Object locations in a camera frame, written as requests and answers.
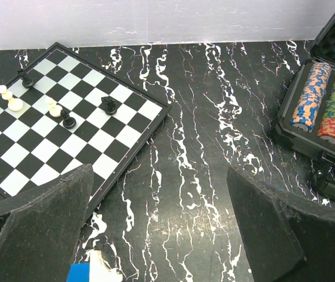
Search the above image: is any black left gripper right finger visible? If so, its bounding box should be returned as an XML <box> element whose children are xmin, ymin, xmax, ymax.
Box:
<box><xmin>227</xmin><ymin>167</ymin><xmax>335</xmax><ymax>281</ymax></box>

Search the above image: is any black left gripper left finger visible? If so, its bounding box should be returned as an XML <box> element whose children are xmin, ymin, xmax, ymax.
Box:
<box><xmin>0</xmin><ymin>164</ymin><xmax>94</xmax><ymax>281</ymax></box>

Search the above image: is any black poker chip case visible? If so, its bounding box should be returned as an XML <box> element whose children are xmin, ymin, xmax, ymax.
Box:
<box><xmin>271</xmin><ymin>13</ymin><xmax>335</xmax><ymax>200</ymax></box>

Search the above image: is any blue white flat card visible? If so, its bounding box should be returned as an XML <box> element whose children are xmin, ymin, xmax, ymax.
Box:
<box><xmin>67</xmin><ymin>250</ymin><xmax>123</xmax><ymax>282</ymax></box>

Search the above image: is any orange chip stack left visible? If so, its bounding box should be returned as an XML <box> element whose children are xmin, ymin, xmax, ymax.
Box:
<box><xmin>317</xmin><ymin>118</ymin><xmax>335</xmax><ymax>145</ymax></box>

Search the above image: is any black chess pawn piece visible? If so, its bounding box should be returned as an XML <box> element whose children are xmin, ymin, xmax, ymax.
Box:
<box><xmin>60</xmin><ymin>109</ymin><xmax>76</xmax><ymax>129</ymax></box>

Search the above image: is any blue beige chip stack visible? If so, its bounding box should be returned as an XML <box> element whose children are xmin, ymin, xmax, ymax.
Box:
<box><xmin>290</xmin><ymin>62</ymin><xmax>331</xmax><ymax>132</ymax></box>

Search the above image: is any black silver chess board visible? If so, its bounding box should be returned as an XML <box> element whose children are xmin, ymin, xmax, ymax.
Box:
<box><xmin>0</xmin><ymin>43</ymin><xmax>171</xmax><ymax>214</ymax></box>

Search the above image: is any white chess bishop piece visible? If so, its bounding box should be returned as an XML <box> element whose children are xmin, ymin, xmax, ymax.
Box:
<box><xmin>46</xmin><ymin>96</ymin><xmax>63</xmax><ymax>118</ymax></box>

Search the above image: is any white chess queen piece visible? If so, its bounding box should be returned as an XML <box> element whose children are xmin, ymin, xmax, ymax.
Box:
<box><xmin>0</xmin><ymin>85</ymin><xmax>23</xmax><ymax>112</ymax></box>

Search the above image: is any black chess knight piece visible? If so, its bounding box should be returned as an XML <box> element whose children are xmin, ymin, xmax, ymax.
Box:
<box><xmin>101</xmin><ymin>96</ymin><xmax>117</xmax><ymax>115</ymax></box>

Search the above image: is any black chess piece far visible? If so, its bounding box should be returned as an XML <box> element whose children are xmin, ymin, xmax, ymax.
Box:
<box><xmin>18</xmin><ymin>69</ymin><xmax>35</xmax><ymax>89</ymax></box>

